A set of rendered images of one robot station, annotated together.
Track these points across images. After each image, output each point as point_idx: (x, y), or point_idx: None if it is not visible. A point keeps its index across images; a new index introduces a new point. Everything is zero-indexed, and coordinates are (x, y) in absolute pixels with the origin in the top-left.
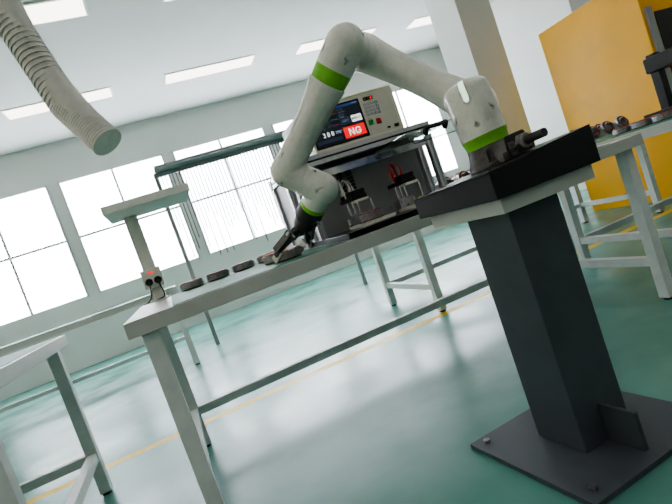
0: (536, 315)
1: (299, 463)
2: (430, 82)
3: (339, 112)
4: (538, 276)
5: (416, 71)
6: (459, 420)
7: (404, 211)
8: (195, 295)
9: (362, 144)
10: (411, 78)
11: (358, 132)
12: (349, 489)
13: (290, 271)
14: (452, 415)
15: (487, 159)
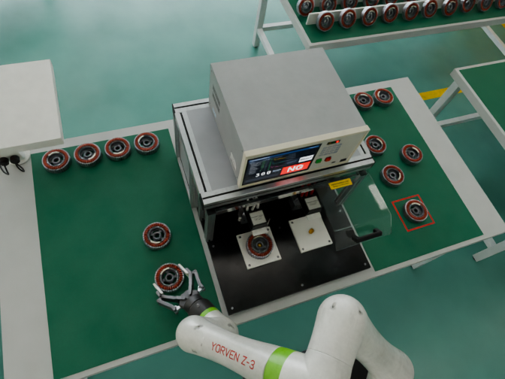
0: None
1: None
2: (373, 371)
3: (290, 156)
4: None
5: (370, 365)
6: (245, 336)
7: (290, 245)
8: (74, 346)
9: (292, 184)
10: (361, 362)
11: (297, 169)
12: (164, 376)
13: (167, 349)
14: (243, 325)
15: None
